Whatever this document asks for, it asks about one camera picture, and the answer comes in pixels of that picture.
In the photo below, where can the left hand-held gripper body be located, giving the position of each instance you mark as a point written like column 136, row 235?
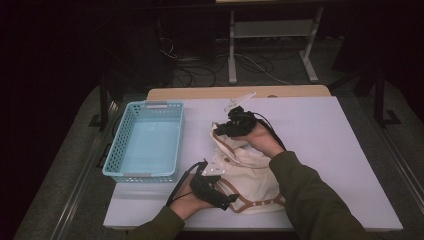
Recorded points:
column 206, row 186

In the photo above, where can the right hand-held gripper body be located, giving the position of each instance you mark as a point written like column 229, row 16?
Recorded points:
column 243, row 121

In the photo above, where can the white cloth bag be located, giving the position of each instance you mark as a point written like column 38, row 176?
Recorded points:
column 253, row 176

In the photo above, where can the light blue plastic basket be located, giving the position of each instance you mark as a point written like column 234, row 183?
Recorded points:
column 150, row 143

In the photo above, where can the person's left hand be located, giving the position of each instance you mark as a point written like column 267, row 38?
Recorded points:
column 188, row 203

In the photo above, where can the person's right hand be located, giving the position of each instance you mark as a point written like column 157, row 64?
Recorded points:
column 265, row 141

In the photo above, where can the wooden table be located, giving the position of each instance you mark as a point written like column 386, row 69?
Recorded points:
column 200, row 92

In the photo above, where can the white metal stand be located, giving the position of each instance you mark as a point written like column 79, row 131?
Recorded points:
column 231, row 50

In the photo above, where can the white cover board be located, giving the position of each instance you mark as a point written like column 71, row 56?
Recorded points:
column 316, row 133

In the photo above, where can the black metal stand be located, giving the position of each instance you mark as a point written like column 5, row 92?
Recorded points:
column 379, row 100
column 104, row 100

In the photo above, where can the grey metal floor rail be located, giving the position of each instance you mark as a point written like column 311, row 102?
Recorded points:
column 76, row 196
column 400, row 166

